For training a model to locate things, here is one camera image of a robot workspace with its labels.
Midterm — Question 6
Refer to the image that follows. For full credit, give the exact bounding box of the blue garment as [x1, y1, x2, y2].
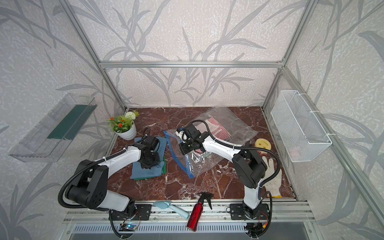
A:
[130, 137, 167, 181]

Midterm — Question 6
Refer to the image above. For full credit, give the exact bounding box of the red white striped top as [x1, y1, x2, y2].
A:
[194, 117, 231, 155]

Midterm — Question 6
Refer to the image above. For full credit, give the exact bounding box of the clear vacuum bag blue zip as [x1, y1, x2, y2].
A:
[164, 107, 257, 179]

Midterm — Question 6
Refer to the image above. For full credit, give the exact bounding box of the green tank top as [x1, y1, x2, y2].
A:
[130, 160, 167, 181]

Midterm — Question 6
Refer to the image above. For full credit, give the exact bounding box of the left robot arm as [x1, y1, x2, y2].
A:
[58, 135, 161, 216]

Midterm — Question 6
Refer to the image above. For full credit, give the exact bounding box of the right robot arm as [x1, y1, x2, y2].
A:
[177, 124, 268, 219]

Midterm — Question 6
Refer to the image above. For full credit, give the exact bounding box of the potted plant white pot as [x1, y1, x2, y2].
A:
[108, 110, 140, 141]

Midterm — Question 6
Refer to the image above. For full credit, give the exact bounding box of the light blue brush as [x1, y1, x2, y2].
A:
[153, 201, 190, 219]

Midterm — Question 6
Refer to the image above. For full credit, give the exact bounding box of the yellow smiley sponge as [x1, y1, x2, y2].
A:
[255, 138, 272, 150]

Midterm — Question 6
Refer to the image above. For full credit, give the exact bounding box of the red spray bottle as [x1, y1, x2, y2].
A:
[187, 192, 214, 232]

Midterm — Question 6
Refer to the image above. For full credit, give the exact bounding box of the white work glove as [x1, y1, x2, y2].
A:
[262, 156, 282, 198]

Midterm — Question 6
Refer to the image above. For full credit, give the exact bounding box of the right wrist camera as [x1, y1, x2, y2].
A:
[176, 127, 188, 143]

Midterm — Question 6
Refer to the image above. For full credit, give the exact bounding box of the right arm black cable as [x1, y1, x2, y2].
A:
[182, 119, 282, 188]

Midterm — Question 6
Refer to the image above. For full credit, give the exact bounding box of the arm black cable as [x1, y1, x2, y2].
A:
[57, 127, 151, 209]
[182, 119, 282, 188]

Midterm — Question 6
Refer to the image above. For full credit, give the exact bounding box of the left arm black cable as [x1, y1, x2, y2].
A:
[57, 127, 151, 209]

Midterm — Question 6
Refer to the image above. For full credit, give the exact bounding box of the clear plastic wall shelf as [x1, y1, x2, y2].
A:
[9, 94, 97, 163]

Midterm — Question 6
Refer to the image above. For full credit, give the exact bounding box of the white wire basket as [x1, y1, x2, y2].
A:
[271, 90, 333, 163]

